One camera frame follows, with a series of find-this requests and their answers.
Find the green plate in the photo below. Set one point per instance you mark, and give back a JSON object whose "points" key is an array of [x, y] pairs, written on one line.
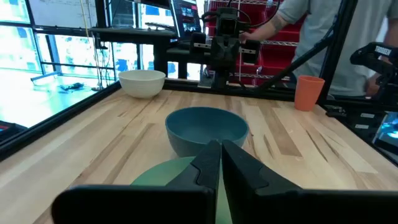
{"points": [[155, 177]]}

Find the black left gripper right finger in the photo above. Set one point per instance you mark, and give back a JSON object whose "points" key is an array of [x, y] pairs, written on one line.
{"points": [[264, 202]]}

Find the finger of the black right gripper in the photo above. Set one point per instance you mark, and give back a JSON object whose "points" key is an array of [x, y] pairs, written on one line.
{"points": [[251, 51], [198, 40]]}

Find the person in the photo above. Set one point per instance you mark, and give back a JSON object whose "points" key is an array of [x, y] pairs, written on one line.
{"points": [[357, 37]]}

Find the white bowl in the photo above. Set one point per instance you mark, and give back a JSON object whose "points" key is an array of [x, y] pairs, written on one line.
{"points": [[141, 84]]}

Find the orange cup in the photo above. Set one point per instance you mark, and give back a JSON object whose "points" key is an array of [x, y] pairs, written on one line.
{"points": [[308, 93]]}

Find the red bin shelf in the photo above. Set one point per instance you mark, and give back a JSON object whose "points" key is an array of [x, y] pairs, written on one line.
{"points": [[276, 53]]}

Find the black desk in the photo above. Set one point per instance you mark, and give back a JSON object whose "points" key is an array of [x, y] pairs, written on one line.
{"points": [[136, 35]]}

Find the black box with white labels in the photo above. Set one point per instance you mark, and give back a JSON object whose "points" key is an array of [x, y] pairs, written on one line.
{"points": [[357, 119]]}

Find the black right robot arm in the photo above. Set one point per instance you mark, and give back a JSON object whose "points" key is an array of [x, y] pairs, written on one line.
{"points": [[221, 79]]}

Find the black computer monitor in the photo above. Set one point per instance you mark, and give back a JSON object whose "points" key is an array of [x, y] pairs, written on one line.
{"points": [[186, 18]]}

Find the teal bowl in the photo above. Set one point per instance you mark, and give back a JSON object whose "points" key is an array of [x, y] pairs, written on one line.
{"points": [[199, 124]]}

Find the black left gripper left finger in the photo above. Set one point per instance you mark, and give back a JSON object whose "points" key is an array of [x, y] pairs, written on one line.
{"points": [[186, 199]]}

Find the device with blue screen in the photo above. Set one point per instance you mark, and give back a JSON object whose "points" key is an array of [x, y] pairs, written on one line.
{"points": [[388, 132]]}

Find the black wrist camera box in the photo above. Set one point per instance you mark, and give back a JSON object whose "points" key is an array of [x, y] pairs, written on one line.
{"points": [[228, 21]]}

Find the person's hand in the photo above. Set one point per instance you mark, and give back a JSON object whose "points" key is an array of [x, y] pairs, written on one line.
{"points": [[372, 85], [245, 36]]}

